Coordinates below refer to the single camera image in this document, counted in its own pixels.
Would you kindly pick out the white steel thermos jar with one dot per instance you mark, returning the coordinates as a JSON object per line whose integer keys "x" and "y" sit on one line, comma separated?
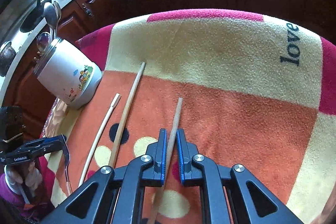
{"x": 67, "y": 73}

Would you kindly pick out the silver spoon long handle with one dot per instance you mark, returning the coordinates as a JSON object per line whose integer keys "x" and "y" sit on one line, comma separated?
{"x": 58, "y": 11}

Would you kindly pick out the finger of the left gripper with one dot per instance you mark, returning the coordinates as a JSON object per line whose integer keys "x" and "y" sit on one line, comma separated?
{"x": 42, "y": 141}
{"x": 53, "y": 147}

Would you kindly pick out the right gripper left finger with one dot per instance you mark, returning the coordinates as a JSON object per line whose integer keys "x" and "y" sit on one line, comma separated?
{"x": 128, "y": 182}

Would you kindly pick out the steel range hood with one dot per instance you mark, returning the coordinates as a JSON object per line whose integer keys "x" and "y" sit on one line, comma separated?
{"x": 13, "y": 14}

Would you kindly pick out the black wok on stove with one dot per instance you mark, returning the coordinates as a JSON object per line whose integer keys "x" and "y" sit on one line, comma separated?
{"x": 34, "y": 17}

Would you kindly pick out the glass pot on stove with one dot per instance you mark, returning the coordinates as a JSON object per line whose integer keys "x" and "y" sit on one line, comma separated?
{"x": 7, "y": 55}

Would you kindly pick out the silver spoon round bowl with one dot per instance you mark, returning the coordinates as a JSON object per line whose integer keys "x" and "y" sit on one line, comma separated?
{"x": 51, "y": 18}

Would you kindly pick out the purple sleeve forearm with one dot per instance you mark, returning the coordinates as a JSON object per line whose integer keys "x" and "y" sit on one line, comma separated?
{"x": 42, "y": 205}

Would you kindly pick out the colourful fleece blanket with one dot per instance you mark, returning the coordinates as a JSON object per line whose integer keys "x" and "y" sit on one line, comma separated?
{"x": 257, "y": 90}

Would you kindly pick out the left hand white glove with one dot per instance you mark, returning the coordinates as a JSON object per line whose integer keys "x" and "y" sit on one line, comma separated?
{"x": 22, "y": 174}

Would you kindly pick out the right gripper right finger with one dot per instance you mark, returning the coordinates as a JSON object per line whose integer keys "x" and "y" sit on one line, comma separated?
{"x": 214, "y": 181}

